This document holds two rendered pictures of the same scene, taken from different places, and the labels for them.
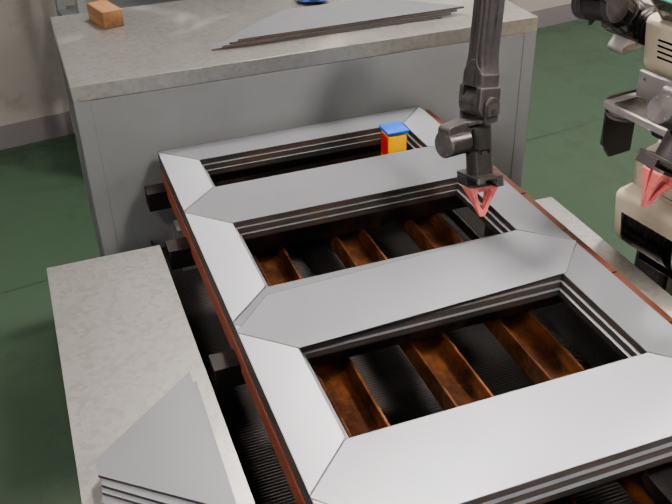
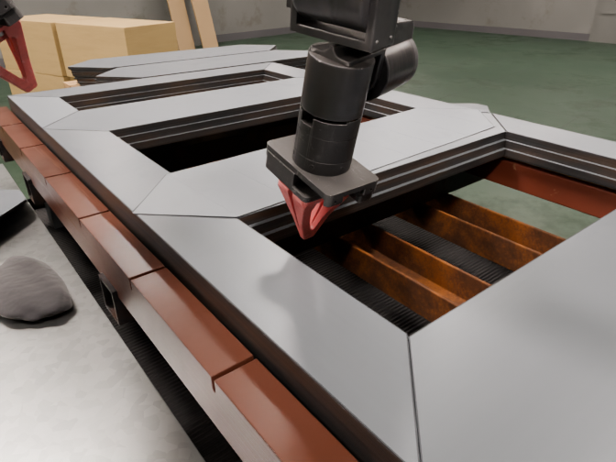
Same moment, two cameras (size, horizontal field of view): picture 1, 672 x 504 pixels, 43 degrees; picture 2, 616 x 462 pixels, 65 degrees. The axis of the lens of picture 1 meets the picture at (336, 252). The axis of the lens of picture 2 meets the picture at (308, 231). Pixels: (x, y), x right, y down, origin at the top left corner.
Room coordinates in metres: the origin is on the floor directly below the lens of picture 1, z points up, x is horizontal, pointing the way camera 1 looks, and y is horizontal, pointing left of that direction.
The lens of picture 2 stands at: (2.08, -0.48, 1.11)
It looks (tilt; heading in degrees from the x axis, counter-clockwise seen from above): 28 degrees down; 161
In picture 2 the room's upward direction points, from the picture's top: straight up
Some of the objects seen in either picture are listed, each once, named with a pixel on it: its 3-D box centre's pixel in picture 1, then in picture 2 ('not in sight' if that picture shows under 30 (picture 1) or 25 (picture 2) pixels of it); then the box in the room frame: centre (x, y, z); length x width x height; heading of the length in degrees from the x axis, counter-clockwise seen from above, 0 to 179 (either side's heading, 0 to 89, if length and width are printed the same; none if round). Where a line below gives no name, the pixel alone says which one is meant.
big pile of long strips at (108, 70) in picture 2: not in sight; (202, 67); (0.35, -0.26, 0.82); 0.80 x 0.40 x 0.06; 109
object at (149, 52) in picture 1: (288, 23); not in sight; (2.48, 0.12, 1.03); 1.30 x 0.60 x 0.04; 109
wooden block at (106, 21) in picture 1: (105, 14); not in sight; (2.48, 0.65, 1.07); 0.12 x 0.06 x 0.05; 35
